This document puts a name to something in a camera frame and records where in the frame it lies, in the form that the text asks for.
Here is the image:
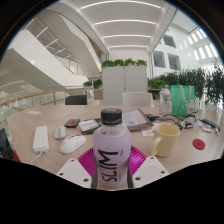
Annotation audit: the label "open printed booklet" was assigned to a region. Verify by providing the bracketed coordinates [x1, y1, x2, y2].
[122, 108, 155, 132]

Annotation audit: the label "white computer mouse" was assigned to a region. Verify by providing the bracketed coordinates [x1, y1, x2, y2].
[59, 134, 87, 155]

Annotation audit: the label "small planter with green plants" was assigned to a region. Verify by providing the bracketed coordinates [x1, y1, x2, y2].
[82, 78, 104, 100]

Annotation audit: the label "flat round red coaster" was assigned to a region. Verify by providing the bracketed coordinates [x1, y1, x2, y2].
[192, 138, 206, 151]

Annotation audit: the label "tangled black cable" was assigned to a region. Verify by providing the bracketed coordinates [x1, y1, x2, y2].
[159, 113, 198, 130]

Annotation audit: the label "ceiling light strips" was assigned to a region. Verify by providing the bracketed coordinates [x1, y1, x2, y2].
[79, 0, 163, 49]

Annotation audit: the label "row of green potted plants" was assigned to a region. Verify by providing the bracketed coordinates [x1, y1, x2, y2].
[147, 61, 224, 108]

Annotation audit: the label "purple drink bottle black cap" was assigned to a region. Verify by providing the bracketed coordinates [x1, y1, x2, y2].
[92, 107, 133, 191]

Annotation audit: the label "white power strip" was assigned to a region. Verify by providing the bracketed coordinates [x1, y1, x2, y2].
[32, 125, 50, 155]

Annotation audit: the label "clear plastic water bottle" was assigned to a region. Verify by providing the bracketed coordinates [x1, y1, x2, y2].
[158, 85, 173, 118]

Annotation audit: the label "cream yellow mug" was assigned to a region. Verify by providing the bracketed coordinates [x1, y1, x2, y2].
[148, 123, 181, 158]

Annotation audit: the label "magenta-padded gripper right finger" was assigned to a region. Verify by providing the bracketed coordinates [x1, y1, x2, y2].
[126, 145, 170, 190]

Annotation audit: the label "black chair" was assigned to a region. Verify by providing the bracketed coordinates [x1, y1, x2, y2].
[64, 94, 88, 106]

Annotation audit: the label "white chair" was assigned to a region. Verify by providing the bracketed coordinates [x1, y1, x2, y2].
[121, 91, 153, 108]

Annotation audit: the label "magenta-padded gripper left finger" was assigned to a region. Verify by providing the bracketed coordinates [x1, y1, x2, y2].
[55, 147, 100, 190]

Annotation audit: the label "red and black small box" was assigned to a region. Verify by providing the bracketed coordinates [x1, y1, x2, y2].
[64, 118, 81, 129]

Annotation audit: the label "small grey-white mouse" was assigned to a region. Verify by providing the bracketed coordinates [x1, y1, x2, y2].
[53, 125, 67, 140]

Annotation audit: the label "white cabinet topped with plants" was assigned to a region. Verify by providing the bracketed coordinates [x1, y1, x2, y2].
[100, 58, 149, 106]

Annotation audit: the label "green tote bag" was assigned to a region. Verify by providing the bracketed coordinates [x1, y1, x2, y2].
[169, 84, 197, 117]

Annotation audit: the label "white card pack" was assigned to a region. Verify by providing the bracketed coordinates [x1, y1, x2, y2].
[78, 119, 100, 133]

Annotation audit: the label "glass railing with wooden handrail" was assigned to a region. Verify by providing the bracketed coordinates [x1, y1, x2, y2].
[0, 86, 88, 114]

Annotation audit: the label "white power strip cable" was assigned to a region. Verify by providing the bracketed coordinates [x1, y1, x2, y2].
[29, 151, 44, 165]

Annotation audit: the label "black power adapter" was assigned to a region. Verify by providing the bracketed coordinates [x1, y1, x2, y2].
[144, 113, 160, 122]

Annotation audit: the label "white paper slip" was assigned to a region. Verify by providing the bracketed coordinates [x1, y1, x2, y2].
[26, 110, 43, 116]

